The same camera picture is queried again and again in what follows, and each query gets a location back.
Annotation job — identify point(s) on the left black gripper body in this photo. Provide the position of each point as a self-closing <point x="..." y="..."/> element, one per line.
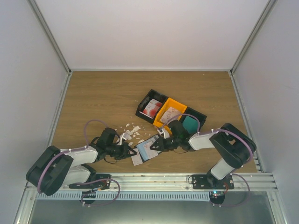
<point x="118" y="153"/>

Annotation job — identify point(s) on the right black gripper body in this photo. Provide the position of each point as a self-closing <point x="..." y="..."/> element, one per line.
<point x="169" y="145"/>

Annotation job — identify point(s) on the black leather card holder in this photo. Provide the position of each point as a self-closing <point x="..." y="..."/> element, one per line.
<point x="144" y="150"/>

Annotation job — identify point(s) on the black card bin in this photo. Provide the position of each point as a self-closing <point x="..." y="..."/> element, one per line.
<point x="201" y="117"/>
<point x="152" y="94"/>

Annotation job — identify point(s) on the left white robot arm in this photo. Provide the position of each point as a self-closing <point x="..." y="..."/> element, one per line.
<point x="57" y="168"/>

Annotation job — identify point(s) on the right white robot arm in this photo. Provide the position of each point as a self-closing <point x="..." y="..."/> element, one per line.
<point x="234" y="147"/>

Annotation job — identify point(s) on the teal card stack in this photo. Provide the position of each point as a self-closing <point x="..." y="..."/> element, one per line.
<point x="190" y="124"/>

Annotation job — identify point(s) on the orange card bin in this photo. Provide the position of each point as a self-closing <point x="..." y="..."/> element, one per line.
<point x="169" y="103"/>

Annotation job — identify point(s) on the white VIP card stack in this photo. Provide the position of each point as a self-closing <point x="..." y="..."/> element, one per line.
<point x="168" y="114"/>

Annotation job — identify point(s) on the red card stack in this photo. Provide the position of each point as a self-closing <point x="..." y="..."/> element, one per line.
<point x="151" y="108"/>

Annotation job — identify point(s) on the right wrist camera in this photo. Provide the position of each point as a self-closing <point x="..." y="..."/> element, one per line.
<point x="163" y="133"/>

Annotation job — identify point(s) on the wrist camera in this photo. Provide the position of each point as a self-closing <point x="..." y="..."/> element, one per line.
<point x="163" y="133"/>
<point x="125" y="137"/>

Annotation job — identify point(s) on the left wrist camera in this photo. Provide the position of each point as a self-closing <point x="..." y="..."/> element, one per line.
<point x="125" y="137"/>

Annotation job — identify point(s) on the aluminium rail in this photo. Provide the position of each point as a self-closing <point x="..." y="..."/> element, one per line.
<point x="181" y="182"/>

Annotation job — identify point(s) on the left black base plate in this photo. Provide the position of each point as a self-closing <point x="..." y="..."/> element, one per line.
<point x="97" y="181"/>

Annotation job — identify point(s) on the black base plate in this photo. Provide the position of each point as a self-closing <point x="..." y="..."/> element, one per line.
<point x="205" y="182"/>
<point x="97" y="181"/>

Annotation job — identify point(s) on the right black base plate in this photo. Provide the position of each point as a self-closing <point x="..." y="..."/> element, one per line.
<point x="205" y="182"/>

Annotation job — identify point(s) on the grey slotted cable duct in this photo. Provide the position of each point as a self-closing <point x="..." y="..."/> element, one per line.
<point x="129" y="195"/>

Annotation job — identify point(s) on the right frame post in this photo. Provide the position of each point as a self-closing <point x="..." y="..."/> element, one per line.
<point x="257" y="27"/>

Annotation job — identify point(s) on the frame post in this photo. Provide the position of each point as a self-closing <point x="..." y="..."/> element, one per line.
<point x="257" y="27"/>
<point x="36" y="10"/>

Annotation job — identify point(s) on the left frame post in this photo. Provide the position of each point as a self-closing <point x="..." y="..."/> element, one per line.
<point x="36" y="10"/>

